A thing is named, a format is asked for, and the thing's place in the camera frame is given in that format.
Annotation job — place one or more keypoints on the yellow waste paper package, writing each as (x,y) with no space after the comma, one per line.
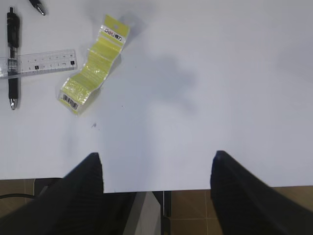
(78,88)

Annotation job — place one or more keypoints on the clear plastic ruler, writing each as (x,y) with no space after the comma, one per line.
(46,62)

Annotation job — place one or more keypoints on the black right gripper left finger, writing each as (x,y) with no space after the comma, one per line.
(70,207)

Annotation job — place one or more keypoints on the black pen upper middle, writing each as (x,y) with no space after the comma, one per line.
(38,6)

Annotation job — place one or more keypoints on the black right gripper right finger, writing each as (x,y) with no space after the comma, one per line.
(245,205)

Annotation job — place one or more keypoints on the black pen on ruler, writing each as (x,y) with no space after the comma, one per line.
(13,40)

